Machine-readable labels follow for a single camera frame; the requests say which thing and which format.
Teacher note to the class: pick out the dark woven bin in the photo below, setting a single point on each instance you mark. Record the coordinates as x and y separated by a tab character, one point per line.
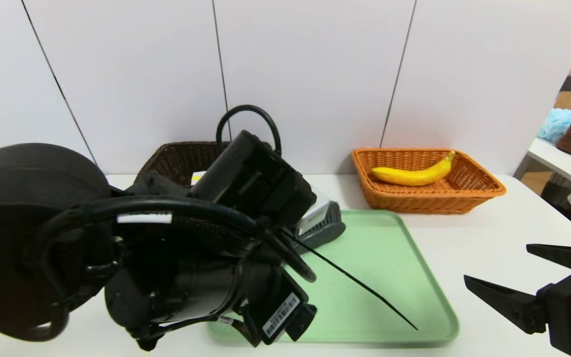
555	196

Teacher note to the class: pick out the light blue fluffy cloth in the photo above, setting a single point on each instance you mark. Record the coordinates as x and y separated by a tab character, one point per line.
553	124

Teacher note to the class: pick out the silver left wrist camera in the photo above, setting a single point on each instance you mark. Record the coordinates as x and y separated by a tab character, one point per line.
313	214

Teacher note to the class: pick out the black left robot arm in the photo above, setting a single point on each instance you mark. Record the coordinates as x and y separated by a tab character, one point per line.
18	223

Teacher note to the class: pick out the orange wicker basket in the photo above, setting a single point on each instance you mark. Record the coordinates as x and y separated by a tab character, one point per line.
434	201

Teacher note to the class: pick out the dark brown wicker basket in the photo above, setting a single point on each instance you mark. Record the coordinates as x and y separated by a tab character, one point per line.
176	158

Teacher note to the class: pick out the white side table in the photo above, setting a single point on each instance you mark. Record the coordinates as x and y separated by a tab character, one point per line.
558	158

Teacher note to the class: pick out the yellow banana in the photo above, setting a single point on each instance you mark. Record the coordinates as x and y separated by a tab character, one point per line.
409	176

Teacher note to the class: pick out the light green plastic tray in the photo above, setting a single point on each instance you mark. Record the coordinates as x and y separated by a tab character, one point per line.
389	277

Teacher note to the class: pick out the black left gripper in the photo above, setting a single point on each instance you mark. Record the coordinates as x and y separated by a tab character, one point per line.
281	314

